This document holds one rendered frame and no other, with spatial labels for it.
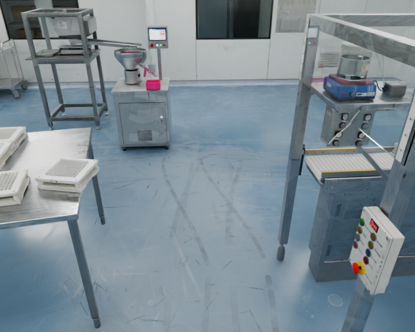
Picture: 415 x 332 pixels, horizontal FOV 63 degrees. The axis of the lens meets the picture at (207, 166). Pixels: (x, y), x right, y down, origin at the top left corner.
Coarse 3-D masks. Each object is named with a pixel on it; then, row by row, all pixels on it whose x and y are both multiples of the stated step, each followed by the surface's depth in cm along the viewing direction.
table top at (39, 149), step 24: (24, 144) 231; (48, 144) 232; (72, 144) 232; (24, 168) 203; (24, 192) 181; (48, 192) 181; (72, 192) 181; (0, 216) 163; (24, 216) 163; (48, 216) 163; (72, 216) 165
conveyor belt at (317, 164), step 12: (312, 156) 213; (324, 156) 213; (336, 156) 213; (348, 156) 213; (360, 156) 213; (372, 156) 213; (384, 156) 213; (312, 168) 202; (324, 168) 200; (336, 168) 200; (348, 168) 200; (360, 168) 200; (372, 168) 200; (384, 168) 200
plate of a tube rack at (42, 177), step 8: (56, 160) 197; (80, 160) 197; (88, 160) 197; (96, 160) 197; (48, 168) 189; (88, 168) 189; (40, 176) 181; (48, 176) 181; (56, 176) 181; (80, 176) 182
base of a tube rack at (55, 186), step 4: (92, 172) 194; (96, 172) 197; (88, 176) 190; (92, 176) 192; (84, 180) 186; (88, 180) 188; (44, 184) 183; (48, 184) 183; (52, 184) 183; (56, 184) 183; (60, 184) 183; (64, 184) 183; (68, 184) 183; (72, 184) 183; (80, 184) 183; (84, 184) 184; (40, 188) 183; (44, 188) 182; (48, 188) 182; (52, 188) 181; (56, 188) 181; (60, 188) 181; (64, 188) 180; (68, 188) 180; (72, 188) 179; (76, 188) 179; (80, 188) 180; (80, 192) 180
